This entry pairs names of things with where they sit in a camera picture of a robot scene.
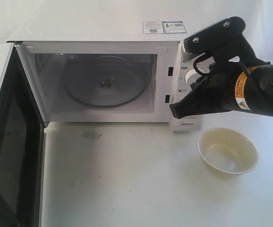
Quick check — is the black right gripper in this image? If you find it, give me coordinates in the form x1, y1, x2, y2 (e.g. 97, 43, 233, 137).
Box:
170, 62, 238, 119

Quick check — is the cream ceramic bowl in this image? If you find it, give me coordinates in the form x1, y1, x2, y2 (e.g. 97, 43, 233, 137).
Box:
196, 127, 259, 178

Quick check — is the white microwave door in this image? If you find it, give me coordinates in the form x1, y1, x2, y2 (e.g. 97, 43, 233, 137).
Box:
0, 43, 45, 227

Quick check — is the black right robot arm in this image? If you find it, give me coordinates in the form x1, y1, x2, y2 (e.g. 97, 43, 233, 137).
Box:
170, 37, 273, 119

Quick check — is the white appliance control knob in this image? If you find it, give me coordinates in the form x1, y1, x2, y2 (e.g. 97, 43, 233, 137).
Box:
184, 69, 201, 87

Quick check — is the glass microwave turntable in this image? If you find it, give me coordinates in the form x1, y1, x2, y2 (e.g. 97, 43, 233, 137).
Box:
63, 55, 150, 108

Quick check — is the white Midea microwave body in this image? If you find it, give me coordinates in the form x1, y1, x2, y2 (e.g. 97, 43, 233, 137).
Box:
8, 0, 208, 131

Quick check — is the black camera cable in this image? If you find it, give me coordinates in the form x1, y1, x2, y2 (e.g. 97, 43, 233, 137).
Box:
194, 54, 273, 131

